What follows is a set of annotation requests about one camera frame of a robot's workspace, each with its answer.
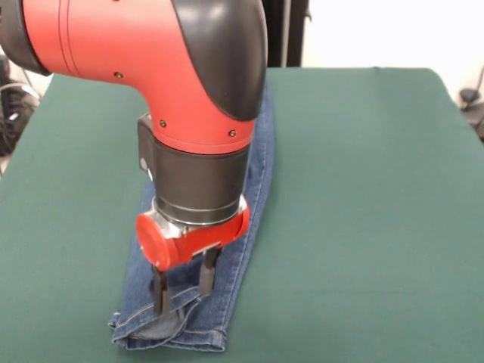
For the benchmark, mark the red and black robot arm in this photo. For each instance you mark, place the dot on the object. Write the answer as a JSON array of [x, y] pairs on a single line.
[[151, 75]]

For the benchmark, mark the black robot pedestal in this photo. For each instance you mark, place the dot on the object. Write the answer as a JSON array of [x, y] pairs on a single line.
[[287, 34]]

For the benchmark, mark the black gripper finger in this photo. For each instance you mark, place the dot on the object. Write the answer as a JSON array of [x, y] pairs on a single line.
[[207, 272], [160, 291]]

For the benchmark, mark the dark green table cloth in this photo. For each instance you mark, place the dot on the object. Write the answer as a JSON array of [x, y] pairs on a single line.
[[359, 227]]

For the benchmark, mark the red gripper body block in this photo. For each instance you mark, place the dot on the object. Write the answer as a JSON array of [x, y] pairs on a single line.
[[159, 242]]

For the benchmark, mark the black floor device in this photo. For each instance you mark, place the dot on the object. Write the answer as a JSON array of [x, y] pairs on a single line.
[[472, 109]]

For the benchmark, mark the blue denim jeans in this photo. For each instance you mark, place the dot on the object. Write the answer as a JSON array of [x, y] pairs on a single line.
[[242, 264]]

